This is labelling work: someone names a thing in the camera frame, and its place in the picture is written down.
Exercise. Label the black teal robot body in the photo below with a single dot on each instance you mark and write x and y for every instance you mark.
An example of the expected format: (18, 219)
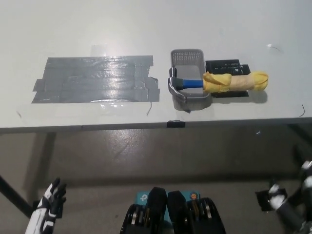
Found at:
(178, 214)

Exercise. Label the blue hammer with yellow wrap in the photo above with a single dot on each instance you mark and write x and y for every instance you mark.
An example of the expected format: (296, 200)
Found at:
(190, 83)

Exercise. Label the gray duct tape patch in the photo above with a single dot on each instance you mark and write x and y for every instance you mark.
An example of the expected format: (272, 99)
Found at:
(92, 80)

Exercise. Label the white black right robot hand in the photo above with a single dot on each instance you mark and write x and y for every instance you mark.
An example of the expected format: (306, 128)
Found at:
(276, 197)

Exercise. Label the small black tape piece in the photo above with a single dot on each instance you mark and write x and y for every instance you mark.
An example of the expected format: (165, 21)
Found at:
(176, 124)

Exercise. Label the black table leg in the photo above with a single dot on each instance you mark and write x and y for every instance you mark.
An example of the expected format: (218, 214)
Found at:
(14, 195)

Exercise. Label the gray perforated plastic basket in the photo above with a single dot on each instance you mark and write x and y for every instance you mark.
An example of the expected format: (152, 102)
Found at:
(187, 68)

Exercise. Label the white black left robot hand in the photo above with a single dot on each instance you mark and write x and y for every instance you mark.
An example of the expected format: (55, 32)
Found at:
(45, 212)

